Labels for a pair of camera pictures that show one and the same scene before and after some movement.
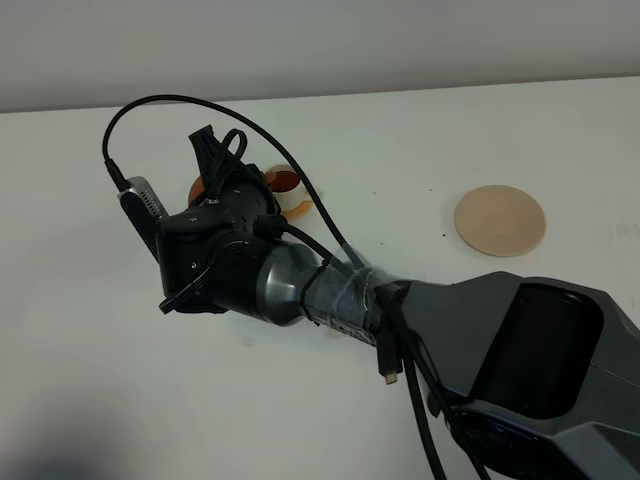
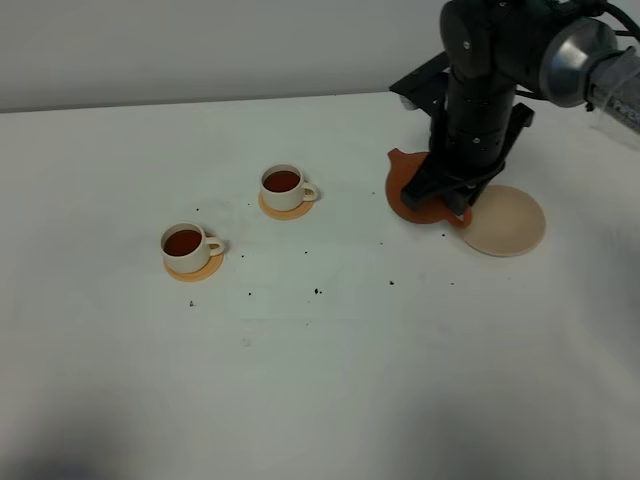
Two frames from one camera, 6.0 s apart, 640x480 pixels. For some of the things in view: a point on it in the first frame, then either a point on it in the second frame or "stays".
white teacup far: x=287 y=186 stays
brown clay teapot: x=197 y=188 → x=402 y=167
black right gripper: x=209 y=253 → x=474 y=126
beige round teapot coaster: x=500 y=220 stays
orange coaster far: x=301 y=211 stays
